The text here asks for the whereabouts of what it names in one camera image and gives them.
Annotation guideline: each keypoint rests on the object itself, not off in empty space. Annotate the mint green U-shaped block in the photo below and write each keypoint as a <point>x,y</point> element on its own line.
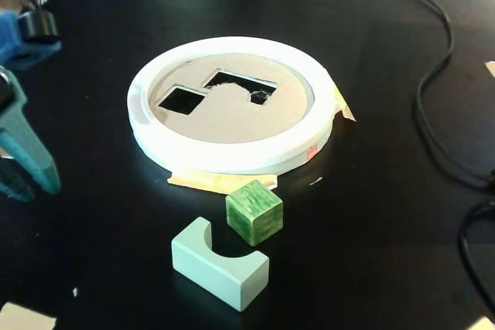
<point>216,279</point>

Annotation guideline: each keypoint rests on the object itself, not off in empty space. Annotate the short beige masking tape strip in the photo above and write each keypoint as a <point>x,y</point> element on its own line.
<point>346,111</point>

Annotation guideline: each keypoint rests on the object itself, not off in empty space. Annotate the beige paper piece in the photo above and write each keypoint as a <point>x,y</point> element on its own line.
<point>491,69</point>
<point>23,318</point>

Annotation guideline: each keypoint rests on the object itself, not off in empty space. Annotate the green wooden cube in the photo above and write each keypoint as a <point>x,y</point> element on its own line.
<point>251,210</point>

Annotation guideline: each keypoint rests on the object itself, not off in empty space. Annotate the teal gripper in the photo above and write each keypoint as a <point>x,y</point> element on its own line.
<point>24,134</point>

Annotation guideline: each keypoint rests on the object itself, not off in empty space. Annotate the white round shape-sorter board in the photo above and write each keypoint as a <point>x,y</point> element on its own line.
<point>270,152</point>

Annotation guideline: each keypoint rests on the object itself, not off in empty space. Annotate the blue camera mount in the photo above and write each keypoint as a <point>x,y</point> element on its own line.
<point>15,50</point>

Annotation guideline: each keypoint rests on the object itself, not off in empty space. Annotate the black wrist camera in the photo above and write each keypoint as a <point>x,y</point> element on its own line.
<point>38,24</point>

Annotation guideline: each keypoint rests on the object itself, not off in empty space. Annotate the long beige masking tape strip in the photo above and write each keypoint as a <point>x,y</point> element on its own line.
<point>201,181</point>

